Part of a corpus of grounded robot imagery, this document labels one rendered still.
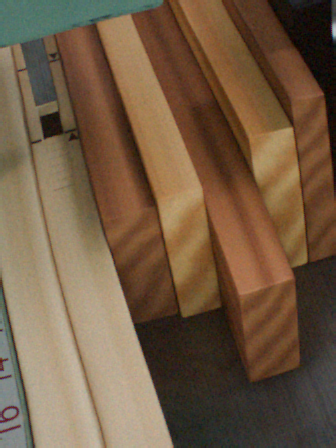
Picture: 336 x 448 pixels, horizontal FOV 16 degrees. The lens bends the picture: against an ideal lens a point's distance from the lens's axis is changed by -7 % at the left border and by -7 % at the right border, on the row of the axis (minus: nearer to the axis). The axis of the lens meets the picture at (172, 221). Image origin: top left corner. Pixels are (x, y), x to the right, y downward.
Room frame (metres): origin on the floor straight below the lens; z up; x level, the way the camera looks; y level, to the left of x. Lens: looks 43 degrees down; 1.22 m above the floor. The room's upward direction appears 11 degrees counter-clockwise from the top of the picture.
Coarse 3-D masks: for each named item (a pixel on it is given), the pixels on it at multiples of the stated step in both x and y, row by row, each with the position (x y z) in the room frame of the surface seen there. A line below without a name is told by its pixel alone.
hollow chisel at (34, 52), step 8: (32, 40) 0.37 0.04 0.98; (40, 40) 0.37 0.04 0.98; (24, 48) 0.37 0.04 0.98; (32, 48) 0.37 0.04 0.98; (40, 48) 0.37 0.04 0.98; (24, 56) 0.37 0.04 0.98; (32, 56) 0.37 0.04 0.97; (40, 56) 0.37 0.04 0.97; (32, 64) 0.37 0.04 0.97; (40, 64) 0.37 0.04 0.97; (48, 64) 0.37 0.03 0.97; (32, 72) 0.37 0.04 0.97; (40, 72) 0.37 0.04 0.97; (48, 72) 0.37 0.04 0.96; (32, 80) 0.37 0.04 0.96; (40, 80) 0.37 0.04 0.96; (48, 80) 0.37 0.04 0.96; (32, 88) 0.37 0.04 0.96; (40, 88) 0.37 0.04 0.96; (48, 88) 0.37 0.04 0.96; (40, 96) 0.37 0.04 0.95; (48, 96) 0.37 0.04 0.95; (56, 96) 0.37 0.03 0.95; (40, 104) 0.37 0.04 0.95
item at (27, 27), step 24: (0, 0) 0.34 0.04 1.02; (24, 0) 0.34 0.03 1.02; (48, 0) 0.34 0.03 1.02; (72, 0) 0.34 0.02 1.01; (96, 0) 0.35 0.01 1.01; (120, 0) 0.35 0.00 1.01; (144, 0) 0.35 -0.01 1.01; (0, 24) 0.34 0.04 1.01; (24, 24) 0.34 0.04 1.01; (48, 24) 0.34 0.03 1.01; (72, 24) 0.34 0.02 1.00; (0, 48) 0.34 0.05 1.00
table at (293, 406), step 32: (320, 288) 0.29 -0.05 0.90; (160, 320) 0.30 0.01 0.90; (192, 320) 0.29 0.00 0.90; (224, 320) 0.29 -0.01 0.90; (320, 320) 0.28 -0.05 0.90; (160, 352) 0.28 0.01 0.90; (192, 352) 0.28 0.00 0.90; (224, 352) 0.28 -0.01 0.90; (320, 352) 0.26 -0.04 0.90; (160, 384) 0.27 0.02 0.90; (192, 384) 0.26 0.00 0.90; (224, 384) 0.26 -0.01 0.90; (256, 384) 0.26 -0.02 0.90; (288, 384) 0.25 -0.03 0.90; (320, 384) 0.25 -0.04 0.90; (192, 416) 0.25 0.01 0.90; (224, 416) 0.24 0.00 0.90; (256, 416) 0.24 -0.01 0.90; (288, 416) 0.24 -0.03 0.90; (320, 416) 0.24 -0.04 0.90
